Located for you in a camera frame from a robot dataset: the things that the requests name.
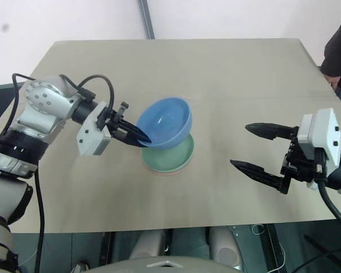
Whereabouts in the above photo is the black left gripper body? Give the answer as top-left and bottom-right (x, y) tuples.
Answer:
(97, 101), (130, 141)

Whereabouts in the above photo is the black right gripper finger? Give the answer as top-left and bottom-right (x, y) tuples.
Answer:
(230, 159), (293, 195)
(244, 122), (300, 141)

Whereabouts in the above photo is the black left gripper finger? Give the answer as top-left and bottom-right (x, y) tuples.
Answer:
(114, 131), (151, 148)
(119, 119), (153, 143)

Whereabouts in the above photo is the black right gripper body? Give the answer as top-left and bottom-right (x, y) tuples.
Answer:
(279, 126), (329, 184)

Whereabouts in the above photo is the blue bowl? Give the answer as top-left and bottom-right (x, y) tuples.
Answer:
(136, 97), (194, 150)

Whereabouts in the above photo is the pink bowl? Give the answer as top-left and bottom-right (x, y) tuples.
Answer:
(143, 159), (193, 176)

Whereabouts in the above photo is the green bowl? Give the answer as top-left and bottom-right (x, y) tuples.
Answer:
(141, 133), (195, 174)

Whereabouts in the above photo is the person's bare hand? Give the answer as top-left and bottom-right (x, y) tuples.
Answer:
(325, 74), (341, 92)

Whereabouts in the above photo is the grey rounded robot leg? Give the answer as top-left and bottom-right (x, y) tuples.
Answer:
(130, 227), (172, 260)
(209, 226), (246, 266)

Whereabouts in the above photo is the grey ribbed pole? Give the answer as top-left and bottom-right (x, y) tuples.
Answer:
(139, 0), (156, 40)

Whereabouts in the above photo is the grey robot torso dome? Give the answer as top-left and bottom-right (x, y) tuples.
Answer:
(86, 255), (247, 273)

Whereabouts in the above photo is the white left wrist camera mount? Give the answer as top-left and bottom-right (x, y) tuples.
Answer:
(76, 100), (113, 158)

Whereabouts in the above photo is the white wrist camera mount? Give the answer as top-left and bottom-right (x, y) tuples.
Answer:
(297, 107), (341, 169)
(76, 100), (113, 158)

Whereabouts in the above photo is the black left wrist loop cable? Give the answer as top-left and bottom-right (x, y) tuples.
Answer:
(59, 74), (115, 113)

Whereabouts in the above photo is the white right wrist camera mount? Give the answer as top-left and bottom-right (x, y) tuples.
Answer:
(297, 107), (341, 169)

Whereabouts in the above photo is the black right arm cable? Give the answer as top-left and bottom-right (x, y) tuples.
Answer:
(315, 150), (341, 231)

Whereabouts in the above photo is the thin white floor cable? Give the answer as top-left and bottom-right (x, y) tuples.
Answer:
(250, 224), (286, 273)

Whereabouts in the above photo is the black floor cable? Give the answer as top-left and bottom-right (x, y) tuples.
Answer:
(286, 233), (341, 273)

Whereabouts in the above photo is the long black left arm cable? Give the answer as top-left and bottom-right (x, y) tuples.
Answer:
(11, 73), (45, 273)

